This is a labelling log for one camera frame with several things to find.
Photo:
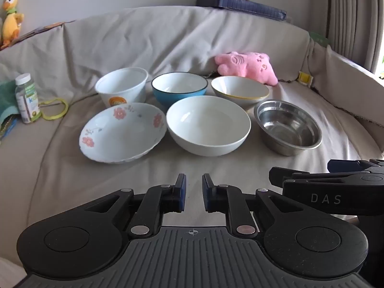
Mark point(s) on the stainless steel bowl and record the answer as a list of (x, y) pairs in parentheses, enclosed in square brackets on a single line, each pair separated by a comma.
[(285, 126)]

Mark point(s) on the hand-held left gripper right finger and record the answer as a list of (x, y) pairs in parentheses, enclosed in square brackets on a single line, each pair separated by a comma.
[(207, 193)]

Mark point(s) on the green cloth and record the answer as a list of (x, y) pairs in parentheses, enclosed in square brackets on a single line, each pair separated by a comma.
[(7, 102)]

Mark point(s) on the yellow fabric tag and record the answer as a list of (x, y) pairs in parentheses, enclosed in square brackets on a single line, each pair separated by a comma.
[(304, 78)]

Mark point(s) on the beige sofa cover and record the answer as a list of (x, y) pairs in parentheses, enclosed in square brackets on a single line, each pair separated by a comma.
[(192, 45)]

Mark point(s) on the large plain white bowl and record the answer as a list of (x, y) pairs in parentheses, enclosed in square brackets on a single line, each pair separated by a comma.
[(207, 120)]

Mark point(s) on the beige curtain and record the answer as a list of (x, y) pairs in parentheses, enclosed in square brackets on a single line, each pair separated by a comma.
[(354, 12)]

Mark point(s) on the white bowl yellow rim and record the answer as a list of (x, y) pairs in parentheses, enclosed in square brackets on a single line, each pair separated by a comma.
[(240, 88)]

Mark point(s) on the pink plush toy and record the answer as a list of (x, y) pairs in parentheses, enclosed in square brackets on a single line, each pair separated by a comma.
[(243, 66)]

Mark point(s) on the white plastic tub rainbow print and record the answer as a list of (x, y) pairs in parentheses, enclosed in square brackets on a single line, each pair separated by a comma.
[(120, 87)]

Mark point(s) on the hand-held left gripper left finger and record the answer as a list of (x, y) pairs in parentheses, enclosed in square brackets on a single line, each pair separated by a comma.
[(181, 193)]

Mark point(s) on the colourful picture book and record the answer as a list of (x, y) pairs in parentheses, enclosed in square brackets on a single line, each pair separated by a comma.
[(36, 31)]

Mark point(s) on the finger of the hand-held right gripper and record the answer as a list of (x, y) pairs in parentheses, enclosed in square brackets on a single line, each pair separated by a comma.
[(285, 174), (348, 165)]

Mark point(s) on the vitamin bottle white cap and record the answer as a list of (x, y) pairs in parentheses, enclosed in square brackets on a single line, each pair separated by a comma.
[(27, 102)]

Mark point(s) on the blue bowl dark rim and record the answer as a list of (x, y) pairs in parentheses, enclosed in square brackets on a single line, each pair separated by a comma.
[(177, 87)]

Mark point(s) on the green item behind sofa cover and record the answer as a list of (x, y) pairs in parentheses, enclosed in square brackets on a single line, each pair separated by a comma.
[(318, 39)]

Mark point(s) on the yellow duck plush toy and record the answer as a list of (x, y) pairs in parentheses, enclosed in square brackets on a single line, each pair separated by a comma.
[(10, 21)]

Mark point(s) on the white floral dish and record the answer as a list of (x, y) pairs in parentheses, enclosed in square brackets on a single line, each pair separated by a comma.
[(120, 135)]

